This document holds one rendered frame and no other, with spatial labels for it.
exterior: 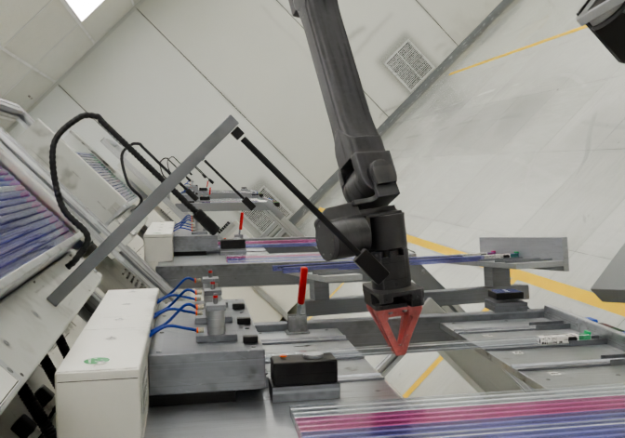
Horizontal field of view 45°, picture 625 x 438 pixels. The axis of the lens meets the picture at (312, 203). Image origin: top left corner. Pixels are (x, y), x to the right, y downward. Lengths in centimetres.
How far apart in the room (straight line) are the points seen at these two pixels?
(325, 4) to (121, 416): 71
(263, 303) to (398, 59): 427
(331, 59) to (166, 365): 53
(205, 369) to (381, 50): 823
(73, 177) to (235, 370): 130
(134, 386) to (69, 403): 6
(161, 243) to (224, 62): 662
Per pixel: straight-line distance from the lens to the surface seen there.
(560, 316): 135
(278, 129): 871
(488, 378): 161
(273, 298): 567
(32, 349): 77
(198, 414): 88
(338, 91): 113
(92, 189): 212
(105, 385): 77
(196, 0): 884
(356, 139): 109
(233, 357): 90
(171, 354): 90
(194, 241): 233
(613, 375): 106
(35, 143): 214
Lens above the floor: 134
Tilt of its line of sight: 9 degrees down
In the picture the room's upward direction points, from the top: 45 degrees counter-clockwise
